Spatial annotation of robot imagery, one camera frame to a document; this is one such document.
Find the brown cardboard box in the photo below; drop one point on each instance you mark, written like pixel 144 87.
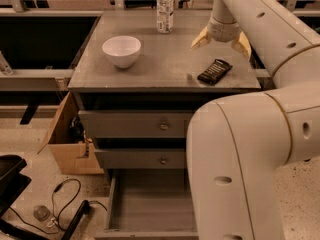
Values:
pixel 72 157

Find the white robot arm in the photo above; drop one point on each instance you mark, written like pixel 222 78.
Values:
pixel 235 143

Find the middle grey drawer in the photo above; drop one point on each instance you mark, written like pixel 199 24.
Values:
pixel 148 158

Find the white ceramic bowl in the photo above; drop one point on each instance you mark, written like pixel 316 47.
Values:
pixel 122 51

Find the top grey drawer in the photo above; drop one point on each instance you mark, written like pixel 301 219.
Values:
pixel 135 123

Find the open bottom grey drawer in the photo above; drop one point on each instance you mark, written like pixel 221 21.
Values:
pixel 149 204

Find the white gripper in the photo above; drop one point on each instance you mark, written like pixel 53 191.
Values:
pixel 224 31

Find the clear plastic cup on floor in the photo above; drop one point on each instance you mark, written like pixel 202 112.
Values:
pixel 41 212

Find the clear plastic water bottle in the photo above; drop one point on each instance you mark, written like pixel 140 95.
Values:
pixel 165 10

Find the grey drawer cabinet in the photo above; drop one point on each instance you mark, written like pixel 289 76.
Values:
pixel 163 78

